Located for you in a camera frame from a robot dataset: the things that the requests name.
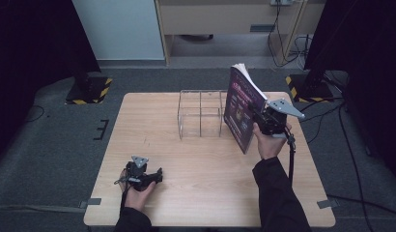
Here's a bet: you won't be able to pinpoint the black curtain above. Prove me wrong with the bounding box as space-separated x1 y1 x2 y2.
303 0 396 187
0 0 102 163

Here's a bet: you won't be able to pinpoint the grey tape strip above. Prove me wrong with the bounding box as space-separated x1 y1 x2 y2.
78 197 102 209
316 198 341 210

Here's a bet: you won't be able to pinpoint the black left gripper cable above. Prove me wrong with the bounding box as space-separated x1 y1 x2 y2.
119 184 128 211

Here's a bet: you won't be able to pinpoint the light wooden desk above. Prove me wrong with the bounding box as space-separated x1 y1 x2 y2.
154 0 327 68

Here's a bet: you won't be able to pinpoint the person's right hand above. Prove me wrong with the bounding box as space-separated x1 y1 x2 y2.
251 122 293 161

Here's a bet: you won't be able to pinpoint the black cables under desk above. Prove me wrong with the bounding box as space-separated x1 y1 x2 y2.
267 0 314 70

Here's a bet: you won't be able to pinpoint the purple magazine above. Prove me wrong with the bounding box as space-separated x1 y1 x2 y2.
223 62 269 156

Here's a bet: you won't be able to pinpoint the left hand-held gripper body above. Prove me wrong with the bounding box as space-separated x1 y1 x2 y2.
114 155 156 192

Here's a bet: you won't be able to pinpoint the long black floor cable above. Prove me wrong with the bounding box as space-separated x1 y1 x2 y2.
337 104 376 232

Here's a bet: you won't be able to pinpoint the black stand base striped edge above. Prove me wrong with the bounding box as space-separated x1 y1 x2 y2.
285 73 336 104
65 75 114 105

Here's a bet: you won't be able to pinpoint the thin black floor cable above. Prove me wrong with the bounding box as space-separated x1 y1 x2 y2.
19 104 46 126

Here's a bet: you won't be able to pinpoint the person's left hand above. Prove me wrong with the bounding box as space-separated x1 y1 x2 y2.
119 168 157 213

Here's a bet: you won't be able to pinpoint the clear acrylic file rack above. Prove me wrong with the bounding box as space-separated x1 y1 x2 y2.
177 89 230 141

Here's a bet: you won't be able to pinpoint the white panel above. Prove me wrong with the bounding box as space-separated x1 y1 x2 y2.
71 0 166 62

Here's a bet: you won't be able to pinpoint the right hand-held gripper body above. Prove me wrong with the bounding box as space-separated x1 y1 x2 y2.
254 98 306 139

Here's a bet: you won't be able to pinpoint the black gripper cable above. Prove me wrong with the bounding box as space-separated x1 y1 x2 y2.
283 126 297 189
119 184 128 211

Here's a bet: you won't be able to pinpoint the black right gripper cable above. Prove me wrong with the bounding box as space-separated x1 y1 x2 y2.
283 126 297 189

